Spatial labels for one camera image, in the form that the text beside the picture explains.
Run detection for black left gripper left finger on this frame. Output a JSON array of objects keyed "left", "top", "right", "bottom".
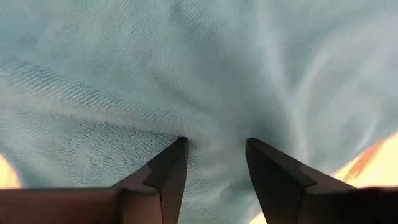
[{"left": 111, "top": 136, "right": 189, "bottom": 224}]

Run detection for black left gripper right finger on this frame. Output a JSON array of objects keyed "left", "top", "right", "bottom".
[{"left": 244, "top": 137, "right": 358, "bottom": 224}]

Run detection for teal microfibre towel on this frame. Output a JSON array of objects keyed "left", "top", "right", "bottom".
[{"left": 0, "top": 0, "right": 398, "bottom": 224}]

